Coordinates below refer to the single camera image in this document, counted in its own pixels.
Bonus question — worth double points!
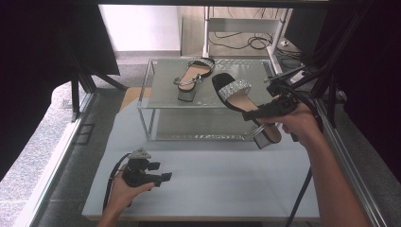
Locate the right hand-held gripper cable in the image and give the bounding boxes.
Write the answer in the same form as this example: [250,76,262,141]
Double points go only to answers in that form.
[270,82,325,227]

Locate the black metal strut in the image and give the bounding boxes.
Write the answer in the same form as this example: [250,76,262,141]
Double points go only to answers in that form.
[277,9,370,129]
[70,70,127,123]

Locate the pale blue table mat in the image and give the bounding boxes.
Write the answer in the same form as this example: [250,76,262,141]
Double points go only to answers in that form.
[81,96,321,221]

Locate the white metal desk frame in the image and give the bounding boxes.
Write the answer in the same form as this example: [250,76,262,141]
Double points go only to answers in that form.
[201,6,291,77]

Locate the person's right hand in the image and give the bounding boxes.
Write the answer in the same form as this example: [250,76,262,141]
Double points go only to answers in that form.
[256,102,321,148]

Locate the black rhinestone strap sandal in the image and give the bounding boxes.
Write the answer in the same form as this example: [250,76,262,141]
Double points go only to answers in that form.
[211,72,283,150]
[172,57,217,103]

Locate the aluminium frame rail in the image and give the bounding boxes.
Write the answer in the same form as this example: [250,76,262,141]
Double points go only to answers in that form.
[12,91,97,227]
[313,96,390,227]

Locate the hand-held gripper cable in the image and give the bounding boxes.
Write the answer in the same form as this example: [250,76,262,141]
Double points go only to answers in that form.
[101,152,132,213]
[270,82,325,227]

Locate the person's left hand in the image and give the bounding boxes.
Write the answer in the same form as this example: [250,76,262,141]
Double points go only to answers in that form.
[108,164,156,219]

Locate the glass two-tier shoe rack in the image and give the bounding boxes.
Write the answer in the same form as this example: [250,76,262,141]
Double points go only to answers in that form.
[136,58,290,143]

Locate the black floor cables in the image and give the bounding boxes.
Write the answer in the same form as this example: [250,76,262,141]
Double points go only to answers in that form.
[207,8,305,61]

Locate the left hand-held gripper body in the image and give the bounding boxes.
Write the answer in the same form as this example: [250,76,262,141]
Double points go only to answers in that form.
[122,147,159,189]

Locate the left hand-held gripper cable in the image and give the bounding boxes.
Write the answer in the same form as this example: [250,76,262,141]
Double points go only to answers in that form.
[101,152,132,213]

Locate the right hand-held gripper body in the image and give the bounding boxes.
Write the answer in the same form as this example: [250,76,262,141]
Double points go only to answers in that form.
[264,66,307,111]

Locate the white power strip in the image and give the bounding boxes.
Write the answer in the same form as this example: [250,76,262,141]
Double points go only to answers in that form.
[289,70,308,84]

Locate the black curtain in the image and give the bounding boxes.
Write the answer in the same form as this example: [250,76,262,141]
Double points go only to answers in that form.
[0,0,121,183]
[315,0,401,184]

